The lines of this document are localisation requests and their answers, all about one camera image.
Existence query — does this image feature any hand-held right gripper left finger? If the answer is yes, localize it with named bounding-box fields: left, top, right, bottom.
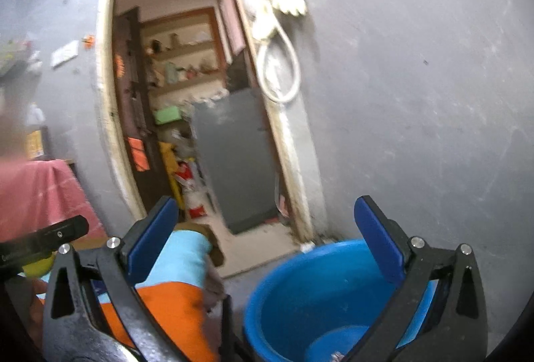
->
left=42, top=196, right=188, bottom=362

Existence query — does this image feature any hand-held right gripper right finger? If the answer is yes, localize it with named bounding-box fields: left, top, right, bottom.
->
left=342, top=195, right=489, bottom=362

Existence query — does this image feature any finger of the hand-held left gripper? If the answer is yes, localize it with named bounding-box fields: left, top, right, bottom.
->
left=48, top=216, right=90, bottom=248

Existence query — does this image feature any blue plastic basin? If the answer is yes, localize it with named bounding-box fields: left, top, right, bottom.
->
left=244, top=239, right=439, bottom=362

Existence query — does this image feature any person's left hand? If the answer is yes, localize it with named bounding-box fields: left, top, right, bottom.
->
left=17, top=279, right=46, bottom=329

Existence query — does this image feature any yellow bowl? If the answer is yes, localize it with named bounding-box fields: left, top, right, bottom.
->
left=23, top=255, right=55, bottom=278

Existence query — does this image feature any blue and orange mat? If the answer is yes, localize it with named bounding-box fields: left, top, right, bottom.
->
left=37, top=228, right=228, bottom=362

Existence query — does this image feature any pink checked cloth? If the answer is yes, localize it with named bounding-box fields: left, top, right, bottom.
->
left=0, top=157, right=107, bottom=239

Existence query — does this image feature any red and white bag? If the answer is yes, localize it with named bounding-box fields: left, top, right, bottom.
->
left=175, top=159, right=209, bottom=221

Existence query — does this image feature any yellow container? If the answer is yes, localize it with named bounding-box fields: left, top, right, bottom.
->
left=159, top=141, right=184, bottom=212

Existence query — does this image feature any pink plastic item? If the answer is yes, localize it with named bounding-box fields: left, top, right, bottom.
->
left=277, top=174, right=290, bottom=221

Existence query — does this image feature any grey refrigerator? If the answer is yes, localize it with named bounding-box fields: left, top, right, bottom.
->
left=190, top=88, right=280, bottom=235

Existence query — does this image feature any green box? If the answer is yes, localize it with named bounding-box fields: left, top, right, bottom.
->
left=154, top=105, right=184, bottom=125

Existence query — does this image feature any dark wooden door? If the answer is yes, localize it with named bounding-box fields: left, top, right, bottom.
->
left=112, top=7, right=180, bottom=221

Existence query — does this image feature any black television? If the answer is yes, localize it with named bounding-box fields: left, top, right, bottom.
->
left=225, top=47, right=257, bottom=96

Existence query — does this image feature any wooden shelf unit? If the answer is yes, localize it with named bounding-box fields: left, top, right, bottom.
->
left=140, top=7, right=228, bottom=104

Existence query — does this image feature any white door frame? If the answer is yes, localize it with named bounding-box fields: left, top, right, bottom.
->
left=95, top=0, right=330, bottom=246

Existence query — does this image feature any white switch plate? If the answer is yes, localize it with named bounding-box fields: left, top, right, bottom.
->
left=50, top=40, right=80, bottom=68

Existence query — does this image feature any metal wall rack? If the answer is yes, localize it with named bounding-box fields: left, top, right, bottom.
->
left=0, top=36, right=34, bottom=74

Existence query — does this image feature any white hose loop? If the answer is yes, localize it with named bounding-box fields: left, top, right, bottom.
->
left=252, top=7, right=302, bottom=104

